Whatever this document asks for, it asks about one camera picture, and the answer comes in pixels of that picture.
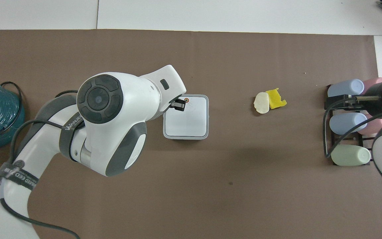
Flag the black cup rack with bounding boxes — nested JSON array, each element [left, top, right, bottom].
[[324, 83, 376, 166]]

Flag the yellow trash piece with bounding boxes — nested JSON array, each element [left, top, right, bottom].
[[266, 88, 287, 110]]

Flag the blue plastic cup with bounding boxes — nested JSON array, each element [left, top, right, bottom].
[[329, 113, 367, 135], [327, 79, 365, 98]]

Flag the green plastic cup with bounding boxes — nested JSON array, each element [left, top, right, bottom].
[[331, 145, 371, 167]]

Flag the white bin with grey rim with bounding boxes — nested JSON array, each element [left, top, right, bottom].
[[163, 94, 209, 140]]

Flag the pink plastic cup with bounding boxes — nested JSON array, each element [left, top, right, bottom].
[[358, 117, 382, 135], [363, 77, 382, 91]]

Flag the cream white trash piece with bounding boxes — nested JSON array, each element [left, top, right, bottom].
[[254, 92, 271, 115]]

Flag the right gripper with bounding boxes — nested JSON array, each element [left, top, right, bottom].
[[345, 82, 382, 116]]

